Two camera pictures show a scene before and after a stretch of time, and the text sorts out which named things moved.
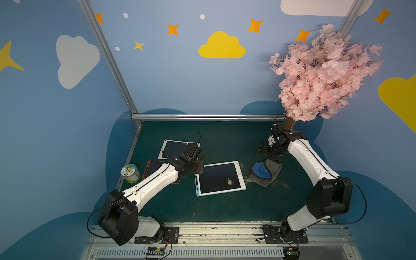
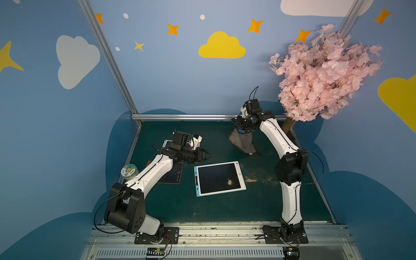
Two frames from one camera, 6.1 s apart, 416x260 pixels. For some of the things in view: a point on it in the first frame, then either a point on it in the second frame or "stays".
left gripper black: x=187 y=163 to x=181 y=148
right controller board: x=292 y=253 stays
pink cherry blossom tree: x=316 y=80 stays
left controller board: x=155 y=252 stays
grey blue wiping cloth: x=264 y=174 to x=244 y=139
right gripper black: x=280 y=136 to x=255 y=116
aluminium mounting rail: x=226 y=241 stays
